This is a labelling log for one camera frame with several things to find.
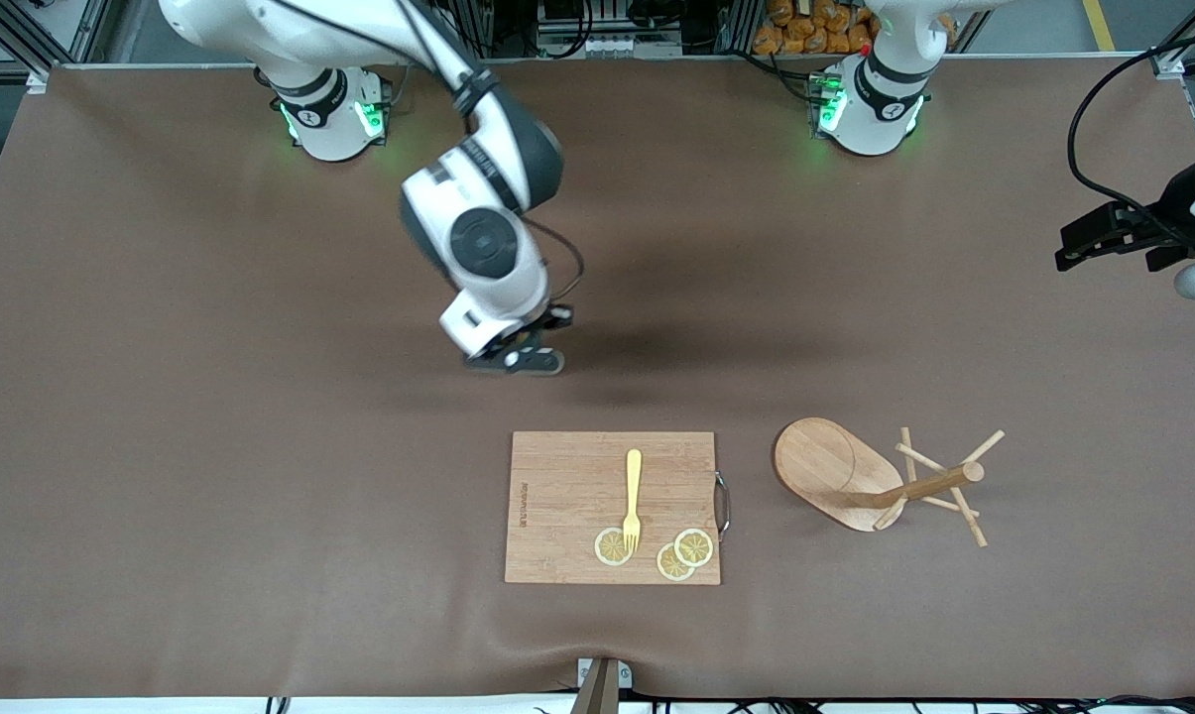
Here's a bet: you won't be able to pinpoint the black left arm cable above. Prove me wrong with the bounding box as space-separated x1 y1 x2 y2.
1068 28 1195 239

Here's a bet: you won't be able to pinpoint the orange snack bags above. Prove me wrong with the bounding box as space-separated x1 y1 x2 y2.
753 0 955 56

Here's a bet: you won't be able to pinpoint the yellow plastic fork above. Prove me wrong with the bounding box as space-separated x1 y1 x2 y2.
623 449 644 553

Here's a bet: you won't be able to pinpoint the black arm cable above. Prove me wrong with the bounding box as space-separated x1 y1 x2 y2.
523 218 586 310
1068 28 1195 239

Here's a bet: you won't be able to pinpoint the wooden mug tree rack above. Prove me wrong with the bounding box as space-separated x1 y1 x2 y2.
774 416 1007 548

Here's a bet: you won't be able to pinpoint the aluminium frame extrusion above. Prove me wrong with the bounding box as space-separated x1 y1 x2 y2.
1147 0 1195 80
0 0 112 95

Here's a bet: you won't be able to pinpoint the grey electronics box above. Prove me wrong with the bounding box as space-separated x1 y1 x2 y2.
533 0 687 59

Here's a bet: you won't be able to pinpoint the bamboo cutting board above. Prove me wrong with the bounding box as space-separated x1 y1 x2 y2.
505 431 732 586

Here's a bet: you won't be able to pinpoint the white power strip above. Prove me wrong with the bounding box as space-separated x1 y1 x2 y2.
351 3 439 59

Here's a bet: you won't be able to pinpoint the aluminium camera post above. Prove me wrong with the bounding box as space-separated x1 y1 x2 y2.
570 656 634 714

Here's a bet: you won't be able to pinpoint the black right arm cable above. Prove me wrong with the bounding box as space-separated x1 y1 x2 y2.
523 218 586 310

